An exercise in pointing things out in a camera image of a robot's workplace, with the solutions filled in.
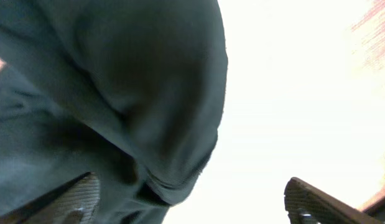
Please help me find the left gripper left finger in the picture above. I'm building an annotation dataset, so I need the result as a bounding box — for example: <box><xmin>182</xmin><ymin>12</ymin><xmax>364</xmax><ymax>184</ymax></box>
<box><xmin>0</xmin><ymin>172</ymin><xmax>101</xmax><ymax>224</ymax></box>

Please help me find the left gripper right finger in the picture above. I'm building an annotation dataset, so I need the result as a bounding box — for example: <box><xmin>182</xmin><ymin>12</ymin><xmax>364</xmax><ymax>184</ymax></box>
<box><xmin>284</xmin><ymin>177</ymin><xmax>383</xmax><ymax>224</ymax></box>

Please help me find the black t-shirt with logo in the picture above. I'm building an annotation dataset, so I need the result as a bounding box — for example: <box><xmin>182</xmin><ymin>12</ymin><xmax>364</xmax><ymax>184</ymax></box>
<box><xmin>0</xmin><ymin>0</ymin><xmax>228</xmax><ymax>223</ymax></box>

